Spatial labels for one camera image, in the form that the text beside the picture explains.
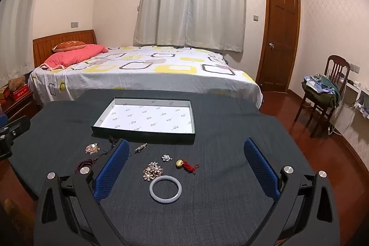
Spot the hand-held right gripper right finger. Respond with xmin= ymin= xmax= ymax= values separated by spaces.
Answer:
xmin=244 ymin=138 xmax=341 ymax=246

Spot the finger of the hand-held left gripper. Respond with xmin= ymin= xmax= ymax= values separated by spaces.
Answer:
xmin=0 ymin=115 xmax=31 ymax=145

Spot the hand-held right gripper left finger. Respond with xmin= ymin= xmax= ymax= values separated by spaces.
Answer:
xmin=34 ymin=139 xmax=133 ymax=246

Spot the dark red bead necklace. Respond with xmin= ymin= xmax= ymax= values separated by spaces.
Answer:
xmin=75 ymin=138 xmax=122 ymax=174

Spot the large pearl flower brooch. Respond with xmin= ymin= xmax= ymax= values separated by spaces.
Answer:
xmin=143 ymin=161 xmax=165 ymax=181

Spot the white jade bangle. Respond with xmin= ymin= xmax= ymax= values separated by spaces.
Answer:
xmin=149 ymin=175 xmax=183 ymax=204

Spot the green box with white lining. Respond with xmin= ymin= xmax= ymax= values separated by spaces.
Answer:
xmin=91 ymin=97 xmax=196 ymax=145

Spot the gold pendant with red cord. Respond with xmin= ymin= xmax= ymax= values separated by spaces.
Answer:
xmin=176 ymin=159 xmax=200 ymax=176

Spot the wooden nightstand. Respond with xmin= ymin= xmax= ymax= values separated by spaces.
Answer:
xmin=0 ymin=91 xmax=39 ymax=127

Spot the red tin box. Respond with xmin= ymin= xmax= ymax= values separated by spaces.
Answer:
xmin=10 ymin=84 xmax=31 ymax=100

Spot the brown plush toy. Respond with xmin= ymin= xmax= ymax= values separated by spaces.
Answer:
xmin=8 ymin=76 xmax=26 ymax=91

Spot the dark grey tablecloth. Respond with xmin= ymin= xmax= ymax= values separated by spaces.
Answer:
xmin=6 ymin=89 xmax=341 ymax=246

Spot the wooden bed headboard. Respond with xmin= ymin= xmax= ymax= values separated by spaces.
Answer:
xmin=33 ymin=30 xmax=98 ymax=68

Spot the pink pillow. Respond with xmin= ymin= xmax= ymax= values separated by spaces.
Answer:
xmin=40 ymin=44 xmax=109 ymax=71

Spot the orange cushion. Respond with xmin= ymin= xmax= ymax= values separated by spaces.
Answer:
xmin=52 ymin=41 xmax=87 ymax=52

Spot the pile of clothes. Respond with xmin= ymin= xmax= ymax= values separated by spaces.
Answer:
xmin=302 ymin=73 xmax=343 ymax=114

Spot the white patterned bed sheet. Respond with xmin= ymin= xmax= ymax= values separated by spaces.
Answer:
xmin=28 ymin=45 xmax=263 ymax=112

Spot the white desk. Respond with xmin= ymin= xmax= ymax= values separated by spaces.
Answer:
xmin=331 ymin=80 xmax=369 ymax=137

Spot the wooden chair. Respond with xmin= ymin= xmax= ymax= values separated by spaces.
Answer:
xmin=294 ymin=55 xmax=351 ymax=138

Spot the wooden door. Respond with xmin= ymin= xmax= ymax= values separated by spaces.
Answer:
xmin=256 ymin=0 xmax=301 ymax=93

